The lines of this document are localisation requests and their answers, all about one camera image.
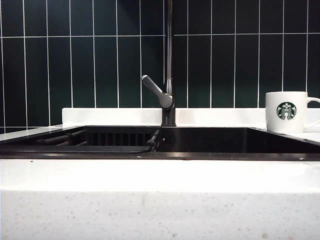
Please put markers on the white Starbucks logo mug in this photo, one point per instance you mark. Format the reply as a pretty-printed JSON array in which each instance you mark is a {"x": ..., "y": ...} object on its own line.
[{"x": 277, "y": 122}]

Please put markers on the small black sink rod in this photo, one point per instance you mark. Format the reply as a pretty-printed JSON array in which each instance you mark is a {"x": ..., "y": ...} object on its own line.
[{"x": 153, "y": 140}]

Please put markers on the black sink drain rack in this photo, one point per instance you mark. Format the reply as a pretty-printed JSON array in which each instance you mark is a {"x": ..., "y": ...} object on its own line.
[{"x": 75, "y": 149}]

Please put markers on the dark metal faucet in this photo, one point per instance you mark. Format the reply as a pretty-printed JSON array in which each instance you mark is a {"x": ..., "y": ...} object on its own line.
[{"x": 169, "y": 50}]

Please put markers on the black sink basin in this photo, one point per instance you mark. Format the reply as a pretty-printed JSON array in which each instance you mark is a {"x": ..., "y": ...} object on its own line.
[{"x": 225, "y": 142}]

